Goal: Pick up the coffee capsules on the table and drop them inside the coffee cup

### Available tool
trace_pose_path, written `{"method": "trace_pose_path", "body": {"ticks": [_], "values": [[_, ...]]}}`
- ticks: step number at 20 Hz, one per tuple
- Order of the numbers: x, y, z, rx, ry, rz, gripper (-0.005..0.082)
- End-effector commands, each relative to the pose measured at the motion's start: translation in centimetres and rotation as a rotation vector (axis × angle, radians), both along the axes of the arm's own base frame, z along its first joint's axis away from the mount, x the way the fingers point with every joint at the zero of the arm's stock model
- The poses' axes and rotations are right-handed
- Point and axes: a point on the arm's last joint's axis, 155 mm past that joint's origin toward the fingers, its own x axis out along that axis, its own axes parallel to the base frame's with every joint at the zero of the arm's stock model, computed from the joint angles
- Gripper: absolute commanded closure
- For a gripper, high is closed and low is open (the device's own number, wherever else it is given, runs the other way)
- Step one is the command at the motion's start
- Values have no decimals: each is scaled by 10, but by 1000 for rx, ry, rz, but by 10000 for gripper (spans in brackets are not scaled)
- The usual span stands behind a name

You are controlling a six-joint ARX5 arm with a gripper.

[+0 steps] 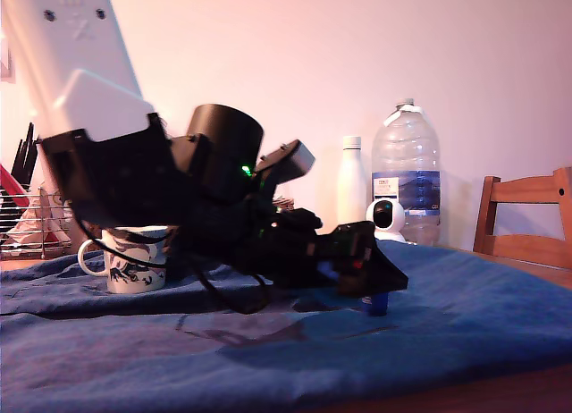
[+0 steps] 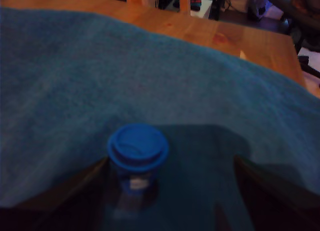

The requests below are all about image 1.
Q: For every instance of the white paper packet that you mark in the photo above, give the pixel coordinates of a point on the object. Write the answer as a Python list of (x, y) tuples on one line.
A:
[(58, 225)]

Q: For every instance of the white mug with blue print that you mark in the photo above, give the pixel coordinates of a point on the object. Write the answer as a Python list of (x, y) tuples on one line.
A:
[(134, 279)]

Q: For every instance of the white insulated bottle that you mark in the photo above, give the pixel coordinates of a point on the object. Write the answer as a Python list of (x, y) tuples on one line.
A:
[(352, 189)]

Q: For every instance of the large clear water bottle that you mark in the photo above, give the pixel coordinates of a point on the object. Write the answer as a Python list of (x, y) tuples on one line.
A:
[(406, 162)]

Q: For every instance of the red utensil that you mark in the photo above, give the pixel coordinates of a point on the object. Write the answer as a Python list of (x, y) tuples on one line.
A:
[(13, 187)]

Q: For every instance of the wooden chair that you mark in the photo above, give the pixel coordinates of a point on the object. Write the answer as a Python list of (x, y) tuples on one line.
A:
[(523, 247)]

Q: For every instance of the small white round camera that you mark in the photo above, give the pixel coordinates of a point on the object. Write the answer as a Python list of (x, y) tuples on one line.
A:
[(393, 221)]

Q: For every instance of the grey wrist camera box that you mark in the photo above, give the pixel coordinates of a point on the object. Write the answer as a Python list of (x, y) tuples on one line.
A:
[(299, 162)]

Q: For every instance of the white wall switch plate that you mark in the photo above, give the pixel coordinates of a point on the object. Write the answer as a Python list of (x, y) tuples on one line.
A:
[(5, 64)]

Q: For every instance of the blue cloth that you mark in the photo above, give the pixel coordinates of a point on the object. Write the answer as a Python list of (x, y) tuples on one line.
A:
[(402, 350)]

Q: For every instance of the blue coffee capsule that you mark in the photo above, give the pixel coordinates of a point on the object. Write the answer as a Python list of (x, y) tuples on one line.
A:
[(374, 306)]

